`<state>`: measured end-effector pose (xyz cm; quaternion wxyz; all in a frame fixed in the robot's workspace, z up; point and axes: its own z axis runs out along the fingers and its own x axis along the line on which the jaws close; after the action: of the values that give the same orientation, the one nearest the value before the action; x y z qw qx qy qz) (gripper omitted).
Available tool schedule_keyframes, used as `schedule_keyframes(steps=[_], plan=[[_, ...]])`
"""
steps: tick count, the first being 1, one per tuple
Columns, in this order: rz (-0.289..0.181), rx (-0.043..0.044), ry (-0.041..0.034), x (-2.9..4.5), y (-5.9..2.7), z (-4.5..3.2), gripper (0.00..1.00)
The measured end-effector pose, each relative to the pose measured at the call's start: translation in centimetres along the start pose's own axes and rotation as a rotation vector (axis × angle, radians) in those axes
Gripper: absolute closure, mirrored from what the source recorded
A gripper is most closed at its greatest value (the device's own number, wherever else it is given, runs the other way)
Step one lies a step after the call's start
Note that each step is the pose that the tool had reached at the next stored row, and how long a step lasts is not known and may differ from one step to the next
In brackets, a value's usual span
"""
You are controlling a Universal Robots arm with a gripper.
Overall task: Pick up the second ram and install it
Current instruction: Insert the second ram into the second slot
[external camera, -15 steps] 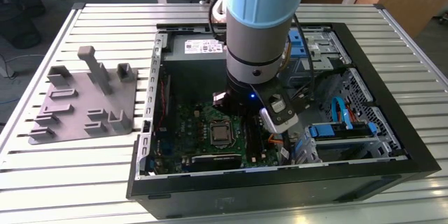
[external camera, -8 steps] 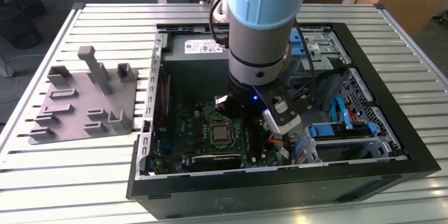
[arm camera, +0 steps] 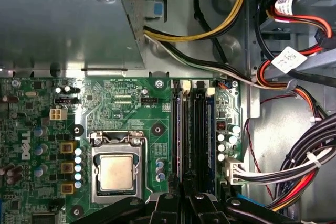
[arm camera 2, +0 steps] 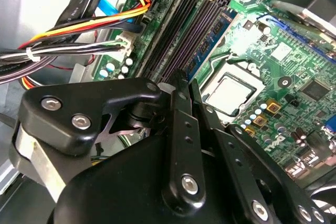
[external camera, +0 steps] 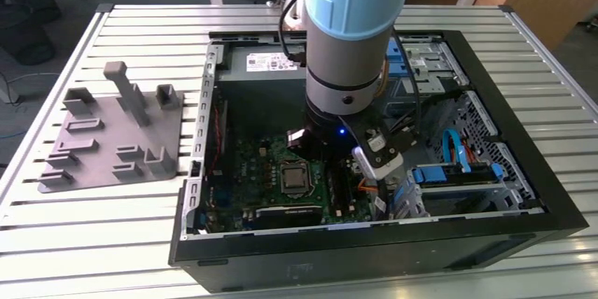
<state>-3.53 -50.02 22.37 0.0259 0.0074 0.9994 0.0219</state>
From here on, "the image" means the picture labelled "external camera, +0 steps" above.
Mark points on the black PC case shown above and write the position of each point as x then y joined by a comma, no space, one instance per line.
374,253

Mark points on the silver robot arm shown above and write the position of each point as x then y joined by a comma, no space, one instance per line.
346,68

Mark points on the black office chair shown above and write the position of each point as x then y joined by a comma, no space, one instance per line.
28,33

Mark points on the hard disk in blue carrier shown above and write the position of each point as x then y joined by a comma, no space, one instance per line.
431,174

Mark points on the CPU socket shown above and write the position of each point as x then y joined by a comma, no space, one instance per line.
295,195

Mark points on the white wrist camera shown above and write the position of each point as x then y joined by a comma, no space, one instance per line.
380,169

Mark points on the metal disk bay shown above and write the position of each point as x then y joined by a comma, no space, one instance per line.
459,187

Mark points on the black graphics card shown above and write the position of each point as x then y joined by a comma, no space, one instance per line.
289,216

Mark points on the green motherboard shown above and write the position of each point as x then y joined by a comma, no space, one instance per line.
252,173

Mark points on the grey power supply unit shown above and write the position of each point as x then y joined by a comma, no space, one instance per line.
252,103

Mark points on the grey parts rack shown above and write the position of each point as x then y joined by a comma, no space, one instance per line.
163,131

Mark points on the silver CPU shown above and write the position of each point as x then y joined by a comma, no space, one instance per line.
294,177

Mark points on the grey metal drive cage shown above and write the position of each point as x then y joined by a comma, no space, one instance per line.
434,82

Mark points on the black chair base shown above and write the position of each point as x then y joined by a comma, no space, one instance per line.
590,24

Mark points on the blue plastic drive latch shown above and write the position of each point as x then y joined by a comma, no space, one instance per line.
402,68

